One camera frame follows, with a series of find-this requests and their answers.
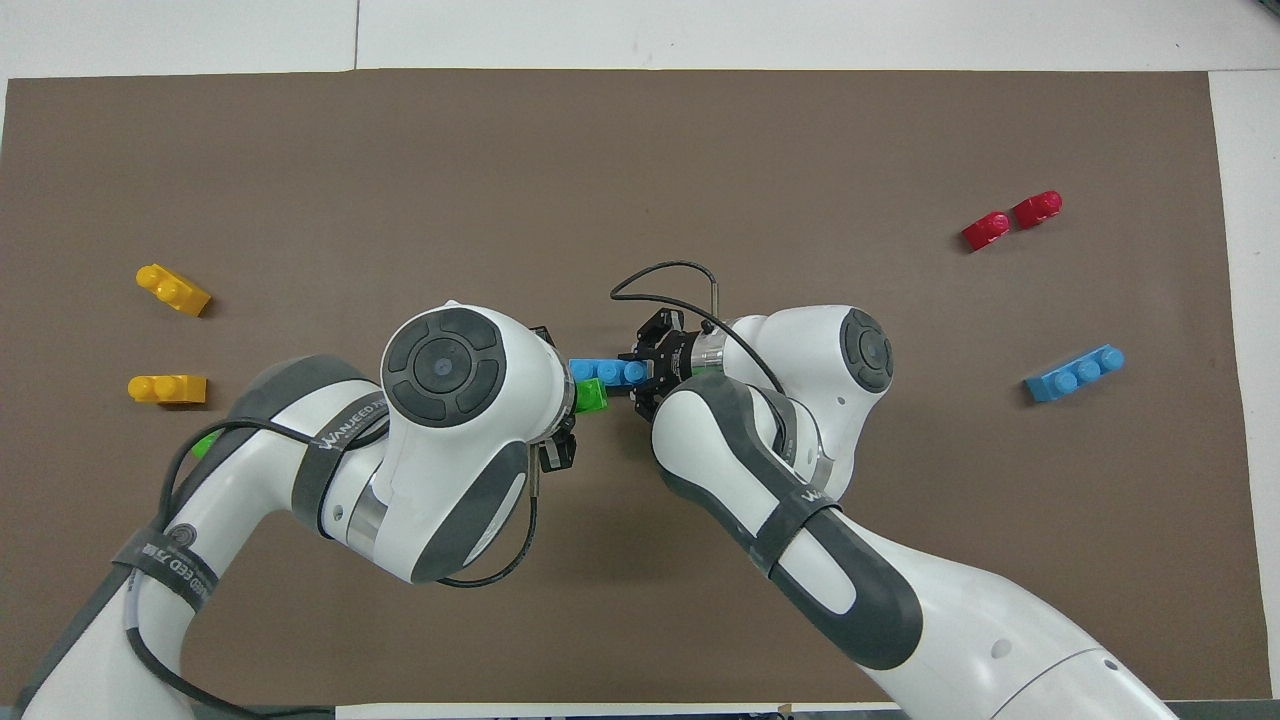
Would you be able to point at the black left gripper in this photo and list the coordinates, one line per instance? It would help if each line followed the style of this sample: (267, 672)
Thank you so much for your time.
(560, 452)

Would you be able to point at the yellow two-stud toy brick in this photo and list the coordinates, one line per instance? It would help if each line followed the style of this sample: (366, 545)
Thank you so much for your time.
(167, 389)
(172, 290)

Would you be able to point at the brown paper table mat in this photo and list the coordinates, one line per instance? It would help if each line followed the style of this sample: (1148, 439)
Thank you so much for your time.
(640, 180)

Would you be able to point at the blue three-stud toy brick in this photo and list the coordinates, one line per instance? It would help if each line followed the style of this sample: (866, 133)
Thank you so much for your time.
(600, 370)
(1075, 374)

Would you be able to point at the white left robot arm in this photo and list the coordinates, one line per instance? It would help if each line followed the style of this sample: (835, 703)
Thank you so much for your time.
(420, 500)

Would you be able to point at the red one-stud toy brick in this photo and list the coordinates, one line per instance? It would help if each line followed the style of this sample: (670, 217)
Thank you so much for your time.
(1037, 210)
(986, 231)

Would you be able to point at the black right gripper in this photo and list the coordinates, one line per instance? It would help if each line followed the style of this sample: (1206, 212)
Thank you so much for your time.
(672, 350)

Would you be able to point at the green two-stud toy brick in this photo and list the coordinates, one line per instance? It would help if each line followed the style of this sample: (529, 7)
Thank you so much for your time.
(592, 396)
(205, 446)

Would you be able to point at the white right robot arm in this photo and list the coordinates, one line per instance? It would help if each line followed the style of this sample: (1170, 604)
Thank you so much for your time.
(800, 350)

